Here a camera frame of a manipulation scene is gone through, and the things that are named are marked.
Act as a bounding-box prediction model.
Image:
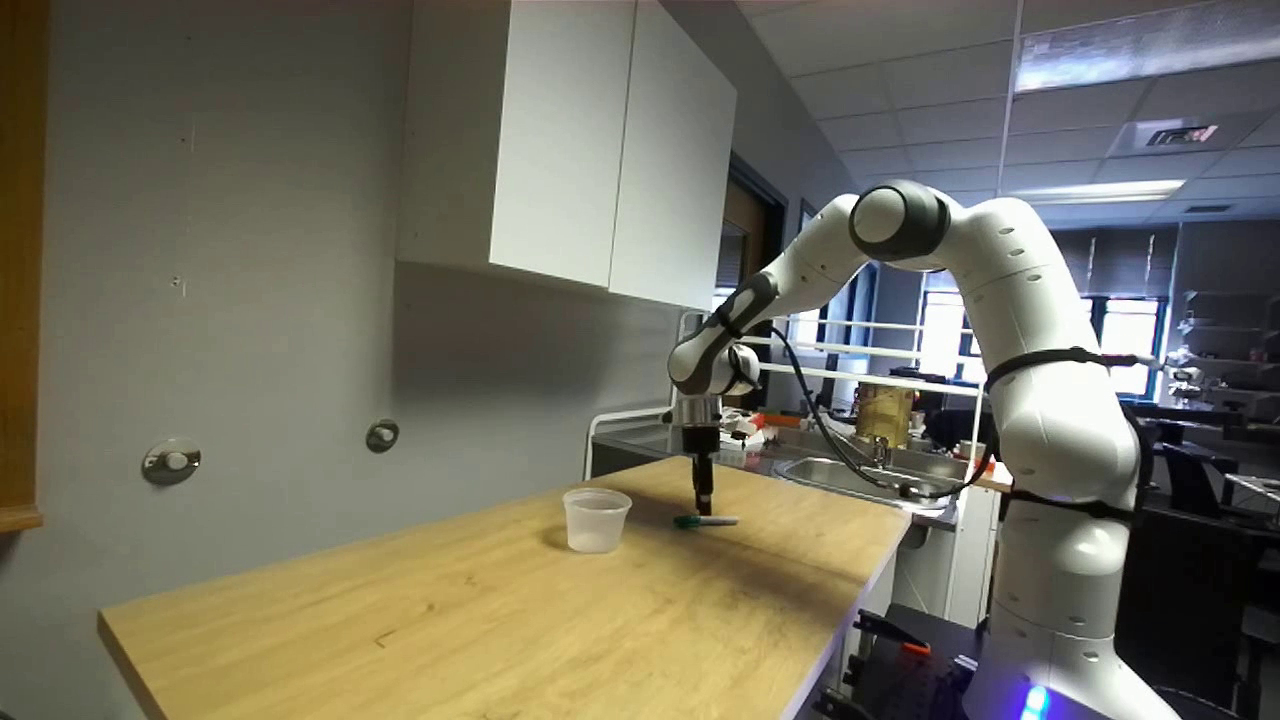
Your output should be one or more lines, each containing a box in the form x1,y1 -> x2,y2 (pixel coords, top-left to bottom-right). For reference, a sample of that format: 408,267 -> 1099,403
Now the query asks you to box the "red and black tool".
854,607 -> 938,665

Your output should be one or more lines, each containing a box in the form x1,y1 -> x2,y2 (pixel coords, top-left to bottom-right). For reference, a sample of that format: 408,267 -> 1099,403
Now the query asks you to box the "metal sink basin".
764,450 -> 963,517

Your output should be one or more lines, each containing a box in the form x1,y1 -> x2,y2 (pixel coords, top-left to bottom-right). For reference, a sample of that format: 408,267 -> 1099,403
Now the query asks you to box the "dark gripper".
672,387 -> 729,517

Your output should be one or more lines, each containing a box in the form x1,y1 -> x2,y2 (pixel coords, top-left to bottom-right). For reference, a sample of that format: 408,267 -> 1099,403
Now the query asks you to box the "white wall cabinet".
396,0 -> 741,317

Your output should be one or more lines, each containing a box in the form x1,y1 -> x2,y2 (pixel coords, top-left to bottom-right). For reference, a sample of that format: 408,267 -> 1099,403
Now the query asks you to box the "ceiling light panel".
1049,177 -> 1194,208

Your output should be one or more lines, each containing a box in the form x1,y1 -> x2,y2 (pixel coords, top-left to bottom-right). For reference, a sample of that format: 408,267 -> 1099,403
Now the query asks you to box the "clear plastic cup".
560,485 -> 635,554

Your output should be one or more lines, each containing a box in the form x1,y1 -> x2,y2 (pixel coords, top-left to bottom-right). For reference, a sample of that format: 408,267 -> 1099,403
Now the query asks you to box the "wooden frame edge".
0,0 -> 58,535

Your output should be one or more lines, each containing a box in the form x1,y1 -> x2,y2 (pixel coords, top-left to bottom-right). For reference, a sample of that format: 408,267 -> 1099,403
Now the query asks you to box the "yellow brown jar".
854,385 -> 920,450

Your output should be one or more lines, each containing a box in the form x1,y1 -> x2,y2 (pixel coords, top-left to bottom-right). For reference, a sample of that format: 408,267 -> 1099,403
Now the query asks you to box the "red and white box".
716,408 -> 775,450

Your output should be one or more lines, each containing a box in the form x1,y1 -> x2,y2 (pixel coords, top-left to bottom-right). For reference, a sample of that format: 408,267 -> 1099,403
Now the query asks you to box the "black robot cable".
764,318 -> 1004,508

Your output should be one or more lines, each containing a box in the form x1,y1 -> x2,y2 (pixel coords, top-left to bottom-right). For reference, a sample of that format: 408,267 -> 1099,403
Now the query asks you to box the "large round metal wall knob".
142,435 -> 203,487

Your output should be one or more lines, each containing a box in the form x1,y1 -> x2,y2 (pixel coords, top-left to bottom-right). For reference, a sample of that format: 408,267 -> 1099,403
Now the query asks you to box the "white metal rack frame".
584,312 -> 992,521

